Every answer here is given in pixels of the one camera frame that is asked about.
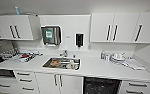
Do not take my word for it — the black soap dispenser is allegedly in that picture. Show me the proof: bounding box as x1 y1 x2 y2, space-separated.
75 32 85 49

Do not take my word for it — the chrome faucet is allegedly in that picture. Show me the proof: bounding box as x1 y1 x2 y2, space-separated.
59 49 69 58

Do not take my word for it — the orange bowl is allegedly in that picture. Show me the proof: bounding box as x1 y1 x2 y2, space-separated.
49 59 59 67

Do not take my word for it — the steel paper towel dispenser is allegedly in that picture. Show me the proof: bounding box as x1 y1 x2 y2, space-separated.
40 25 63 46

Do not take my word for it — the blue dish soap bottle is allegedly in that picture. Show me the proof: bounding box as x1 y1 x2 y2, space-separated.
100 50 107 61

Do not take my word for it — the stainless steel sink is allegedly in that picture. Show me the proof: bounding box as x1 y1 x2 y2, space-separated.
41 56 82 71

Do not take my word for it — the small white bottle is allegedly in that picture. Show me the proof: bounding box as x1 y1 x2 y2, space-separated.
105 53 111 62

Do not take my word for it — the white two-door sink cabinet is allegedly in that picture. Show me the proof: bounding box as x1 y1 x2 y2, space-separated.
34 72 84 94

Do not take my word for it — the dish tray with cups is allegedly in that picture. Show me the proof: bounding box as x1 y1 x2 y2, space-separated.
0 48 44 63

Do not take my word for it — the white drawer unit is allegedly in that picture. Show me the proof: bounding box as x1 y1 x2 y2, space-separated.
119 79 150 94
14 69 41 94

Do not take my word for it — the grey white dish cloth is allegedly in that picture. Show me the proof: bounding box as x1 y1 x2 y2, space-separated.
123 58 146 71

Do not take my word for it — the blue spray bottle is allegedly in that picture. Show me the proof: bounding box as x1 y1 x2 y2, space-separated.
14 5 21 16

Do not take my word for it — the built-in black microwave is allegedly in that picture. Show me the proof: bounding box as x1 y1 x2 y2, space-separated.
0 68 16 79

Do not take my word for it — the white wide drawer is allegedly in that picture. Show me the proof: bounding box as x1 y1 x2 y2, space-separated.
0 78 19 94

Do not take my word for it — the wire dishwasher rack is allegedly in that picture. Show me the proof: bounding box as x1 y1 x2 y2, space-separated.
85 79 119 94

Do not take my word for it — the white wall cabinet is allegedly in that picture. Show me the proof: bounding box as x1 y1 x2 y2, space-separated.
89 12 150 45
0 14 42 42

